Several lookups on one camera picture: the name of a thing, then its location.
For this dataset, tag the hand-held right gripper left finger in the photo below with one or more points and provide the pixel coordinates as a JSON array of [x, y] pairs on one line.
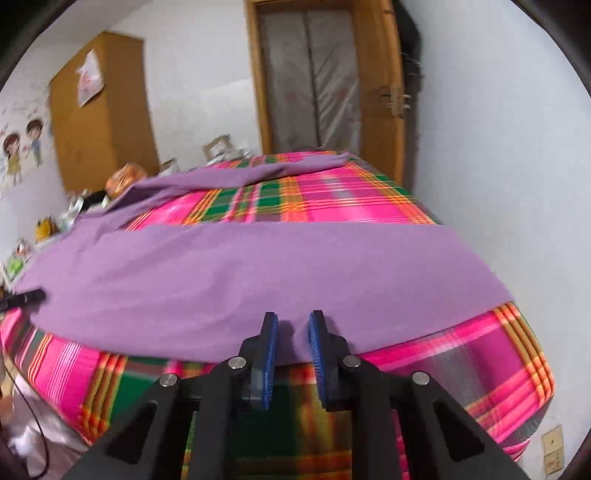
[[270, 360]]

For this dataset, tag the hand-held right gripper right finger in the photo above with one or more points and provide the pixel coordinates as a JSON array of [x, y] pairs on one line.
[[316, 360]]

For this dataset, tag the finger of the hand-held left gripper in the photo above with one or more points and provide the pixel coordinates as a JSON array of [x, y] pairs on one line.
[[25, 299]]

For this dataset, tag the purple hoodie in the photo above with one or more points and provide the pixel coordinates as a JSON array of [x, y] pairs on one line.
[[231, 277]]

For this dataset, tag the yellow bag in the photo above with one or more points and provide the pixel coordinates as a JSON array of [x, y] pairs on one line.
[[45, 229]]

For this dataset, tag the bag of oranges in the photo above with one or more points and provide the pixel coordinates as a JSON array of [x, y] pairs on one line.
[[124, 180]]

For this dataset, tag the pink green plaid bed sheet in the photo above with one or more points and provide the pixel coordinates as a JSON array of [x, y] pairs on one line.
[[323, 203]]

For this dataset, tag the wooden wardrobe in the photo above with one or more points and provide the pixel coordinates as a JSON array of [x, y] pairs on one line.
[[101, 138]]

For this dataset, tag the white open carton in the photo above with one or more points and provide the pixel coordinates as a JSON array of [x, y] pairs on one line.
[[168, 167]]

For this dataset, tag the white red plastic bag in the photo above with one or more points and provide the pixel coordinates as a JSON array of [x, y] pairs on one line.
[[90, 78]]

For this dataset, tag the clear plastic door curtain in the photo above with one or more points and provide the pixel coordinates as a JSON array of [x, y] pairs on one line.
[[309, 78]]

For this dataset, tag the wooden door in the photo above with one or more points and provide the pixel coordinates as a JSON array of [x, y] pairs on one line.
[[378, 55]]

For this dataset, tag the dark hanging garment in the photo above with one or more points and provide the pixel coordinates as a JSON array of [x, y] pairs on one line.
[[408, 41]]

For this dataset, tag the cartoon wall sticker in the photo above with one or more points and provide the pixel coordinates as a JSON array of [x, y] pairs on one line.
[[21, 147]]

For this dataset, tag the beige wall socket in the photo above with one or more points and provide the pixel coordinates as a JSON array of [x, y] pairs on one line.
[[552, 439], [554, 464]]

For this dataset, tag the wooden door frame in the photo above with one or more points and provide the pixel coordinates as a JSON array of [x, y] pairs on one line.
[[253, 69]]

